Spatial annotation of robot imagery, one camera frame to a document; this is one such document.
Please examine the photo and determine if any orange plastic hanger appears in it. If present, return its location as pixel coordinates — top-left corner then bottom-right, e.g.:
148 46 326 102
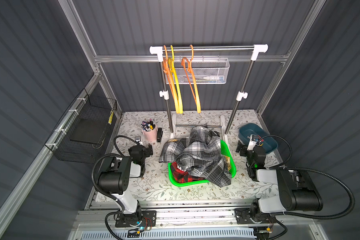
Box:
163 45 180 114

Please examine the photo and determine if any pink pen cup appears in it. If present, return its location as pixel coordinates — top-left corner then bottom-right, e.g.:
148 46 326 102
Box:
141 119 158 142

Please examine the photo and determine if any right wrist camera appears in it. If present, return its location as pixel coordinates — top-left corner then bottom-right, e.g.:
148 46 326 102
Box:
248 135 263 151

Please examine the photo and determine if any black stapler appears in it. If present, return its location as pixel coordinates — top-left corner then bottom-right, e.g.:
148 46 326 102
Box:
157 128 163 143

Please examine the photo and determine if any floral table mat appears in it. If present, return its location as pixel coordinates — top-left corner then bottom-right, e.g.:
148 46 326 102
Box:
118 110 278 203

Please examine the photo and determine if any white mesh wire basket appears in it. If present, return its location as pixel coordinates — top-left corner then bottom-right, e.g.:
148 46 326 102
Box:
175 58 230 85

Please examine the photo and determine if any dark teal plastic bin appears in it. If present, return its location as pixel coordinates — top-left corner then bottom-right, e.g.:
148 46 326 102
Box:
238 122 279 154

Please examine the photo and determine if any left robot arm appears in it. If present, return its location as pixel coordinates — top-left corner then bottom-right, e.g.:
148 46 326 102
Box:
91 135 154 215

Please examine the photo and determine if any yellow object in basket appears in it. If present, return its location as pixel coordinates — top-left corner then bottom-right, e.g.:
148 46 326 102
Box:
108 110 114 125

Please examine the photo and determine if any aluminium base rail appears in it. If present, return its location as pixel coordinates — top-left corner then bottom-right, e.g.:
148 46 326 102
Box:
68 200 328 240

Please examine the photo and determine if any steel clothes rack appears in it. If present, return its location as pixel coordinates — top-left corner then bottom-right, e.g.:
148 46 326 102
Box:
150 44 269 139

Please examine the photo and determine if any yellow plaid long-sleeve shirt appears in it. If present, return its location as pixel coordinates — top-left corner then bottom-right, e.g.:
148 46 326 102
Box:
224 155 232 170

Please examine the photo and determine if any brown orange hanger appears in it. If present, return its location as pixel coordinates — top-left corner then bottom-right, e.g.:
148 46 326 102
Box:
181 45 201 114

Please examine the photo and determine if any red black plaid shirt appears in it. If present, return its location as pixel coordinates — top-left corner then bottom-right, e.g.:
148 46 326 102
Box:
168 163 205 187

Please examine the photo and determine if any yellow plastic hanger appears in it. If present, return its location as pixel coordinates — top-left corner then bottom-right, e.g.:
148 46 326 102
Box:
168 45 184 114

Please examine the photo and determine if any grey plaid long-sleeve shirt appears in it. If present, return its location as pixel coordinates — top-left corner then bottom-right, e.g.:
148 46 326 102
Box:
159 126 232 187

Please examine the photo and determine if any green perforated plastic tray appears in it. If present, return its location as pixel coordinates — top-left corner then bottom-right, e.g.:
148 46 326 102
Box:
168 140 237 187

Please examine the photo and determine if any black wire wall basket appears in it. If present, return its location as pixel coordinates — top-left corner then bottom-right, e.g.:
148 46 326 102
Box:
46 91 118 164

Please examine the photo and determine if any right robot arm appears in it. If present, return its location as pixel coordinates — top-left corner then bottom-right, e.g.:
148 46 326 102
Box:
236 135 356 224

